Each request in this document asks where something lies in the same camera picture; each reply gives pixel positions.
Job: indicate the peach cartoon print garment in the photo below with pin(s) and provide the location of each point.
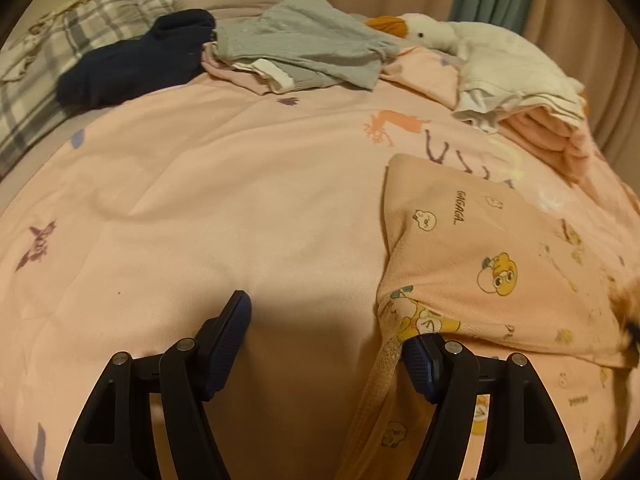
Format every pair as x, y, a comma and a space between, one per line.
475, 240

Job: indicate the grey plaid blanket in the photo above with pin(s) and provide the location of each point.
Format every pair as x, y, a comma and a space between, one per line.
45, 70

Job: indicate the small pink garment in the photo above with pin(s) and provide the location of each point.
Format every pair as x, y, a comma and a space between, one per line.
225, 70

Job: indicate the white folded cloth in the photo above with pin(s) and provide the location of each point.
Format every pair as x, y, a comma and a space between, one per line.
525, 80

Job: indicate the pink folded cloth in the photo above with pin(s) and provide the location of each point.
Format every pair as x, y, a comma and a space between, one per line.
555, 145

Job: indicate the pink printed blanket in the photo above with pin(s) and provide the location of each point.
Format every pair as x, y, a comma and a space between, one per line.
225, 185

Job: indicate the navy garment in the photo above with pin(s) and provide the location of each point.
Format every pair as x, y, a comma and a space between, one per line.
130, 65

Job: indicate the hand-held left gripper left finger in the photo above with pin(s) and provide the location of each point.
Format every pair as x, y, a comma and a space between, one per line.
234, 329

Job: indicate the grey garment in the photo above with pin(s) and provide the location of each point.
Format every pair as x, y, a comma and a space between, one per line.
310, 40

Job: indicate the white goose plush toy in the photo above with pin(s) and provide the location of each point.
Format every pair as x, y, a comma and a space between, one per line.
425, 27

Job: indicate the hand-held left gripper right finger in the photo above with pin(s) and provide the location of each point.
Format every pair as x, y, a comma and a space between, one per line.
418, 366

